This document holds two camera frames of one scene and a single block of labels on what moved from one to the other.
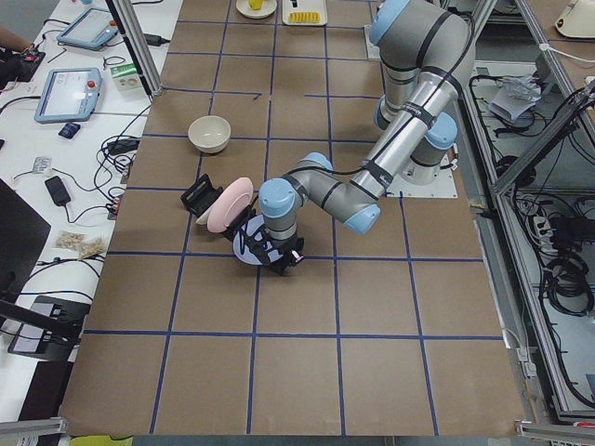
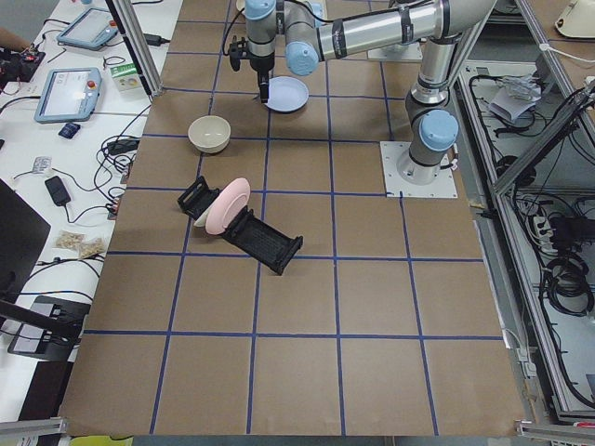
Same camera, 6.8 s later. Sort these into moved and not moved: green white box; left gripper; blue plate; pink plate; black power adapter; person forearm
Moved: blue plate; left gripper
Not moved: person forearm; pink plate; black power adapter; green white box
